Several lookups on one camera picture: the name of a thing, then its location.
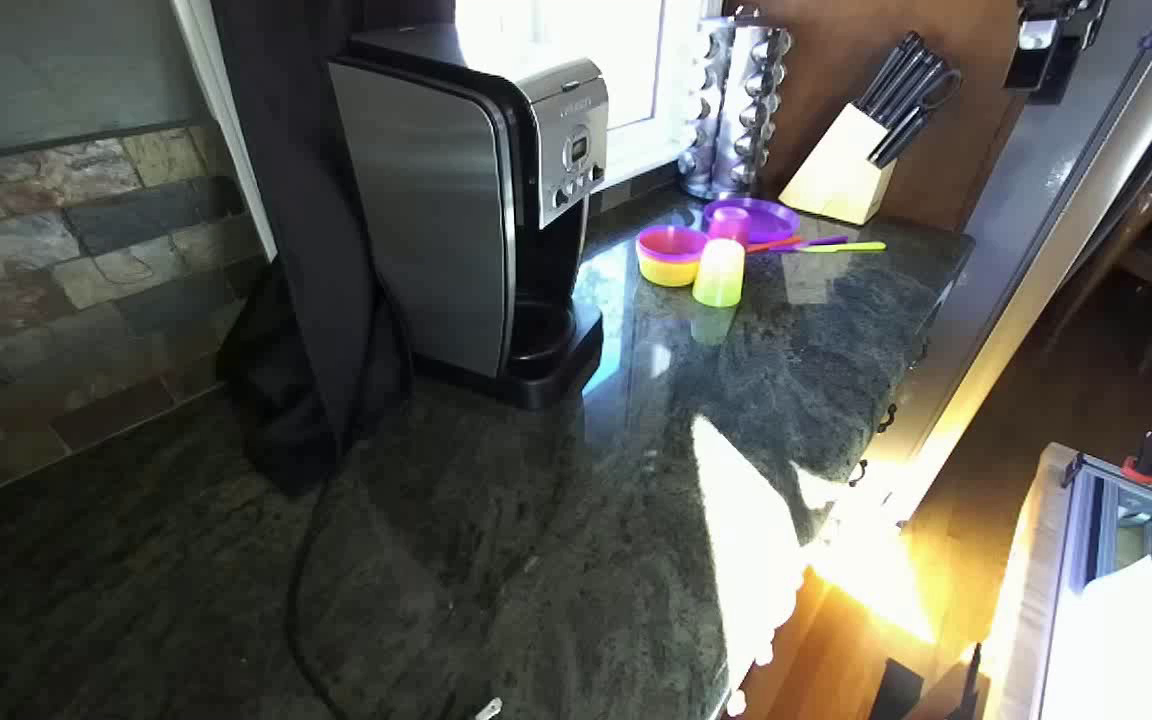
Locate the magenta plastic cup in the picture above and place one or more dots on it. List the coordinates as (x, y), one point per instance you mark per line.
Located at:
(729, 220)

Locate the purple plastic spoon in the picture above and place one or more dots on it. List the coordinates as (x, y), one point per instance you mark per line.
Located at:
(801, 244)

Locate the yellow-green plastic cup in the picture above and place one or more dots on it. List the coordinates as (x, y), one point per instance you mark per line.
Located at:
(717, 273)

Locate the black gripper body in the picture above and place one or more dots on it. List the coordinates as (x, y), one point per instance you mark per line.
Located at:
(1061, 45)

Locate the green plastic fork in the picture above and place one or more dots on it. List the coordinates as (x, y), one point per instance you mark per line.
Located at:
(851, 244)

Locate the purple plastic plate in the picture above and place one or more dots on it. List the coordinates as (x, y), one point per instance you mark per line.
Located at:
(775, 220)

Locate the white window frame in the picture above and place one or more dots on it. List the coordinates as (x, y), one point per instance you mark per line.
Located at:
(656, 80)

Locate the dark fabric curtain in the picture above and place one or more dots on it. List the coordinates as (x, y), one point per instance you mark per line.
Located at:
(302, 201)

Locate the stainless steel black coffee maker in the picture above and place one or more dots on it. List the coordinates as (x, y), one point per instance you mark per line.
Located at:
(441, 212)

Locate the black grey equipment box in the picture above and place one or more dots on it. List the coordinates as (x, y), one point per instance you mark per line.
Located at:
(1130, 515)

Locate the wooden knife block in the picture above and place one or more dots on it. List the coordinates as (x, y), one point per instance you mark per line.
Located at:
(843, 174)

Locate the pink and yellow bowl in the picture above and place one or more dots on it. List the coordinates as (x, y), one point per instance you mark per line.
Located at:
(668, 257)

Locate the chrome spice rack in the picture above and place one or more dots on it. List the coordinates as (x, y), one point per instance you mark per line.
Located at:
(735, 105)

